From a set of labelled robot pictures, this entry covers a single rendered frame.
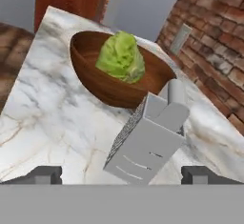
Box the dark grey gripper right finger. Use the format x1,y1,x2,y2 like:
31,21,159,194
180,165,243,185

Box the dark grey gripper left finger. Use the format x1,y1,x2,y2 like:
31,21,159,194
2,165,63,185

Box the grey box cheese grater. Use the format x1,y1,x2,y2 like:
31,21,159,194
102,78,191,186

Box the brown wooden salad bowl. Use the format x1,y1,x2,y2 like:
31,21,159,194
69,31,177,110

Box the grey fridge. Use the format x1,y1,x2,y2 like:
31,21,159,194
102,0,188,43

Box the green lettuce head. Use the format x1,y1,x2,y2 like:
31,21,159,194
94,31,147,85

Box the grey appliance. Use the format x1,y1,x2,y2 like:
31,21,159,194
0,0,37,33

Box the grey wall socket plate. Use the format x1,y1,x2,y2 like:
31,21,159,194
169,23,193,56

